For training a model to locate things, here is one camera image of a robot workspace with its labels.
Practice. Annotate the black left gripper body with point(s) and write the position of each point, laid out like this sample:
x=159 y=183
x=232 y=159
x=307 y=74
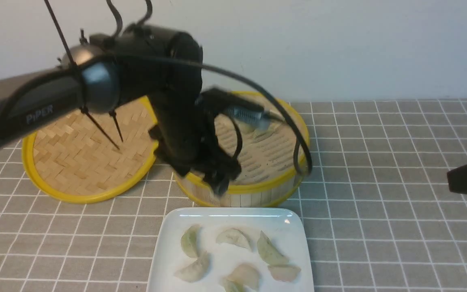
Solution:
x=186 y=135

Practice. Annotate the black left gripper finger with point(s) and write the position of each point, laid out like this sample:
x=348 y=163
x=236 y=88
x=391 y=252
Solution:
x=219 y=183

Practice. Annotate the green dumpling steamer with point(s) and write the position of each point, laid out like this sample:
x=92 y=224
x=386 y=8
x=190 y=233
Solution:
x=189 y=241

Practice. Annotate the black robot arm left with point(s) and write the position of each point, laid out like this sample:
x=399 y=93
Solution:
x=107 y=72

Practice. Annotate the pale dumpling plate top middle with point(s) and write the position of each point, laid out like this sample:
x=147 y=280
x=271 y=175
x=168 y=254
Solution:
x=235 y=237

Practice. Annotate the pale dumpling plate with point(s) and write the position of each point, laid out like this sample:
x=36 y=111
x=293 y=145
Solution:
x=235 y=237
x=196 y=270

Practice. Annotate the white square plate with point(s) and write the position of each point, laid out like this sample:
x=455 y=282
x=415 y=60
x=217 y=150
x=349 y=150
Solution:
x=282 y=226

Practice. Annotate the green dumpling plate right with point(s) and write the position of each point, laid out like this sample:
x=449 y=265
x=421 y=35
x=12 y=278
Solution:
x=268 y=252

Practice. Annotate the green dumpling plate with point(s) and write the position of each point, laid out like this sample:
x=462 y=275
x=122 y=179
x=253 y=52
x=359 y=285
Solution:
x=231 y=286
x=268 y=252

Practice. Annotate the pale dumpling plate left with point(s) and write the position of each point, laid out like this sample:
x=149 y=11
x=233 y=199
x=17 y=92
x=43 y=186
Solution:
x=196 y=270

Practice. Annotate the pink dumpling plate centre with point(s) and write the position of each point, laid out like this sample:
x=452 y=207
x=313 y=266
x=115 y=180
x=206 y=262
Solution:
x=247 y=275

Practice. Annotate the pink dumpling plate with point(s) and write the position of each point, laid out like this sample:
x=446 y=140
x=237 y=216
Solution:
x=284 y=272
x=247 y=275

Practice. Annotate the green dumpling plate bottom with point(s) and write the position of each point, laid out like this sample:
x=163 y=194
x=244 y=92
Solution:
x=231 y=286

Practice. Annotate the pink dumpling plate right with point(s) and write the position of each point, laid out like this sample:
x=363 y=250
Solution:
x=284 y=272

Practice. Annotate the white steamer liner paper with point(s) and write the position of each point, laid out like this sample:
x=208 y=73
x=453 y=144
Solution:
x=265 y=155

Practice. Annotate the bamboo steamer basket yellow rim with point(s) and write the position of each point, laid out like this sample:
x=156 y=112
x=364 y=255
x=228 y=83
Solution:
x=266 y=194

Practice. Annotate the bamboo steamer lid yellow rim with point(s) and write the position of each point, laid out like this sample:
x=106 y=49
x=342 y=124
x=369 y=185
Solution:
x=79 y=162

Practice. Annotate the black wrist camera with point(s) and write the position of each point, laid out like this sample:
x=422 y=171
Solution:
x=233 y=107

